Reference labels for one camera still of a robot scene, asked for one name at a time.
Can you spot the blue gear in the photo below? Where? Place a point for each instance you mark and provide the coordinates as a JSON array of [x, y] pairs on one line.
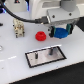
[[61, 33]]

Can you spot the beige connector block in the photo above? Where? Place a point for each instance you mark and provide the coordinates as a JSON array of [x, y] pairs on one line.
[[18, 27]]

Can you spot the metal peg base plate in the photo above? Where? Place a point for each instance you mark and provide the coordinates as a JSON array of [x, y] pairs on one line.
[[44, 57]]

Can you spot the right metal peg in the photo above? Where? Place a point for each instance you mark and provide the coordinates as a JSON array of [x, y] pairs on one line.
[[51, 52]]

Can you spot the red gear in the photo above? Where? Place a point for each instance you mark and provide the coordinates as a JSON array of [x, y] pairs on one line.
[[40, 36]]

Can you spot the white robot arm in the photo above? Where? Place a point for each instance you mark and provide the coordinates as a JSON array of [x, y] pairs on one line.
[[38, 9]]

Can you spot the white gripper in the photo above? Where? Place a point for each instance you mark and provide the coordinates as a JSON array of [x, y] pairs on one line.
[[59, 16]]

